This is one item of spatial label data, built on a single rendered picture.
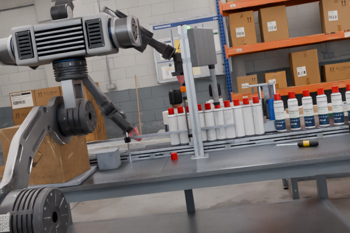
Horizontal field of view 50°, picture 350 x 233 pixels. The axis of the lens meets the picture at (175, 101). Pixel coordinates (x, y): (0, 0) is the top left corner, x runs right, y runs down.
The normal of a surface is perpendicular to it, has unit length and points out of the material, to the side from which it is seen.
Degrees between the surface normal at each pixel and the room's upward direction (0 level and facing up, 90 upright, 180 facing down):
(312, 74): 91
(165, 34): 90
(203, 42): 90
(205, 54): 90
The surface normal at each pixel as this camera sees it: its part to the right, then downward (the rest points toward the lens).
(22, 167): 0.98, -0.13
